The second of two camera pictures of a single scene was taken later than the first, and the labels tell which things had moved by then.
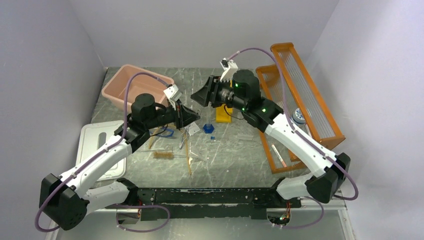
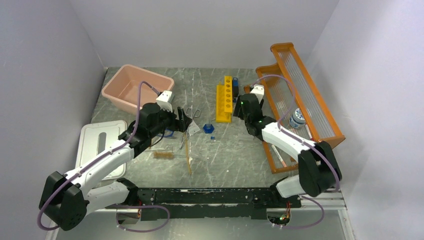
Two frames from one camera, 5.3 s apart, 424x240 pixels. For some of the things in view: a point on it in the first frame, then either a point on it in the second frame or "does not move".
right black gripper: [208, 93] -> [238, 110]
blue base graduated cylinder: [208, 128] does not move
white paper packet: [193, 128] does not move
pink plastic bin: [142, 81] does not move
